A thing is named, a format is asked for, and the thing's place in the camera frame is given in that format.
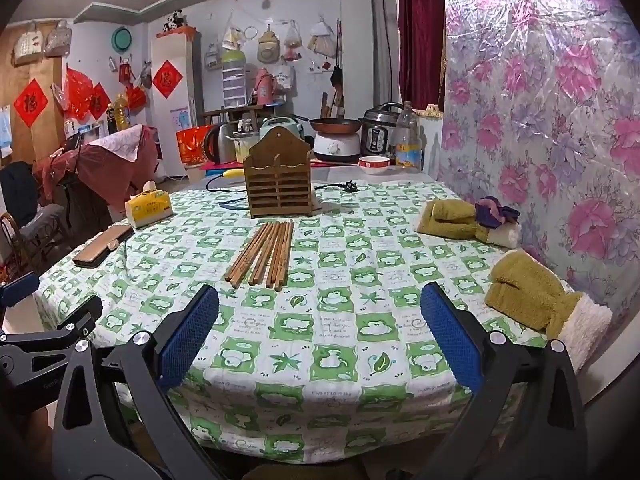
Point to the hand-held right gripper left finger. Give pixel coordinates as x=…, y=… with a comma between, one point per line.
x=192, y=327

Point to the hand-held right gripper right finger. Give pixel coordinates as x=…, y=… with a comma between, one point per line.
x=450, y=340

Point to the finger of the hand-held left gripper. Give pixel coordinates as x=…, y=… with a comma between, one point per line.
x=75, y=317
x=20, y=287

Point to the row of chopsticks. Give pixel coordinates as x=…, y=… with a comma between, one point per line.
x=265, y=255

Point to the wooden slatted chopstick holder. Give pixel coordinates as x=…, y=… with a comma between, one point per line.
x=277, y=180

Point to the black hanging utensils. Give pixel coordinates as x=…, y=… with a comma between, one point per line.
x=337, y=77

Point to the brown flat case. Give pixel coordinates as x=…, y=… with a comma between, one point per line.
x=102, y=246

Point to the olive fleece-lined mitten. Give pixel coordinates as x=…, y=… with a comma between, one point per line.
x=530, y=300

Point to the black chair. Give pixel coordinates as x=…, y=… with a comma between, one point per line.
x=20, y=195

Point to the red cloth covered furniture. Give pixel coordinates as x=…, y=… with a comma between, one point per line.
x=75, y=180

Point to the green patterned tablecloth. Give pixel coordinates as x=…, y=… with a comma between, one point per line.
x=330, y=300

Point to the yellow tissue pack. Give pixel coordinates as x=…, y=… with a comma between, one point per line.
x=150, y=207

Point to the purple cloth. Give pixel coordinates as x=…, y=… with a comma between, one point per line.
x=492, y=212

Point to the white floral cloth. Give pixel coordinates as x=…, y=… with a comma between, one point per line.
x=117, y=142

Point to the red gift bag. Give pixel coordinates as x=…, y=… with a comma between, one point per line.
x=190, y=145

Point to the steel electric kettle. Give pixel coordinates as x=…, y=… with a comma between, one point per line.
x=218, y=145

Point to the red diamond paper decoration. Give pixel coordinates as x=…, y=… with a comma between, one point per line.
x=166, y=79
x=31, y=102
x=99, y=101

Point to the steel pot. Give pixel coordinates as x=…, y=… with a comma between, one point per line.
x=242, y=149

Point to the red and white bowl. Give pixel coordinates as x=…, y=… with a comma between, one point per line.
x=375, y=165

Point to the dark sauce bottle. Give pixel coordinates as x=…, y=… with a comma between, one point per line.
x=110, y=120

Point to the clear plastic bottle yellow label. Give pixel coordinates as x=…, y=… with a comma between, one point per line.
x=408, y=145

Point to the yellow cooking oil bottle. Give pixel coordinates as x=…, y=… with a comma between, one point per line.
x=121, y=112

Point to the red shiny plastic decoration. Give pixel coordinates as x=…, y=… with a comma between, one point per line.
x=77, y=92

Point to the white refrigerator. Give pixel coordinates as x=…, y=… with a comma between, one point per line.
x=175, y=110

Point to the black silver pressure cooker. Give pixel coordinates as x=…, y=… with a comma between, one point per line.
x=380, y=132

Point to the wooden shelf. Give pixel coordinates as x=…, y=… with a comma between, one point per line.
x=235, y=110

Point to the light green rice cooker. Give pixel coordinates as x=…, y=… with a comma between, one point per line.
x=285, y=125

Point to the white electric stove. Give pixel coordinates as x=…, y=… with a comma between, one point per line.
x=337, y=147

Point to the copper frying pan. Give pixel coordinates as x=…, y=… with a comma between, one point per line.
x=335, y=124

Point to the floral plastic wrapped mattress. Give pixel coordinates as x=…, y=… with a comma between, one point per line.
x=540, y=110

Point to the pink thermos jug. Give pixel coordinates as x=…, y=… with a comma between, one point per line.
x=264, y=87

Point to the plastic drawer tower green top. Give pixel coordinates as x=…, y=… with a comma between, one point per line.
x=234, y=77

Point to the white tote bag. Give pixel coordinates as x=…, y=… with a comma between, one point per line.
x=283, y=79

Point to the teal round basin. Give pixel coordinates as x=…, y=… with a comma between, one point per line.
x=121, y=39

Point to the yellow hanging pouch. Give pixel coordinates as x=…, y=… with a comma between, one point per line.
x=268, y=47

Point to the hanging clear plastic bag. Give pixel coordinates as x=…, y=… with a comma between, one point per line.
x=232, y=37
x=293, y=42
x=322, y=40

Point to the dark red curtain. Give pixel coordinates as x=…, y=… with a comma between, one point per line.
x=420, y=35

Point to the panda plush toy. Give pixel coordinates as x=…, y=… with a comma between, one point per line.
x=175, y=21

